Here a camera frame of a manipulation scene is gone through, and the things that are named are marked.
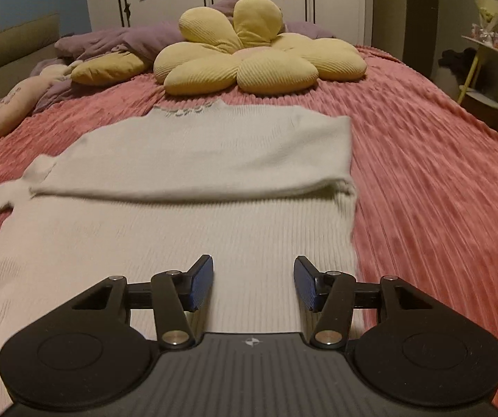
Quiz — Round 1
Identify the dark cloth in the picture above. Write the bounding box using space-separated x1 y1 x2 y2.
439 48 478 71

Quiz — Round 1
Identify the green sofa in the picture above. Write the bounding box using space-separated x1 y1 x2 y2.
0 13 61 116

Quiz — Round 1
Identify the dark door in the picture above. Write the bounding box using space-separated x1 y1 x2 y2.
403 0 441 80

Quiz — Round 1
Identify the white knit sweater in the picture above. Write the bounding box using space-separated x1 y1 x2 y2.
0 99 358 410

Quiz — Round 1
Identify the purple duvet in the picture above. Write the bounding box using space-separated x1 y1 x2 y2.
36 0 337 111

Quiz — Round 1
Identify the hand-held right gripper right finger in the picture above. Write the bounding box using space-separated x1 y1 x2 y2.
293 255 433 350

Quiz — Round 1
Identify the small yellow oval cushion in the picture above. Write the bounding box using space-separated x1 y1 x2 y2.
71 50 153 85

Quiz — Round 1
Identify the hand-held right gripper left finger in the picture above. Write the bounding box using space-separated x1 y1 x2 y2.
72 254 214 351

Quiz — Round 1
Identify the pink ribbed bedspread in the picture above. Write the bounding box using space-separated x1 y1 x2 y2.
0 43 498 417

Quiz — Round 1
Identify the yellow side table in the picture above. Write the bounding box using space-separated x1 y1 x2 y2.
457 34 498 133

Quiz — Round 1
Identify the pale pink plush pillow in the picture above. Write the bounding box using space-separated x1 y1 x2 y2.
0 63 78 159

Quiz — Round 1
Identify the yellow flower-shaped pillow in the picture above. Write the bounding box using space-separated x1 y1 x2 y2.
153 0 368 95

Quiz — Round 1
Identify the wrapped flower bouquet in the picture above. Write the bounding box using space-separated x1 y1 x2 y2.
473 0 498 41

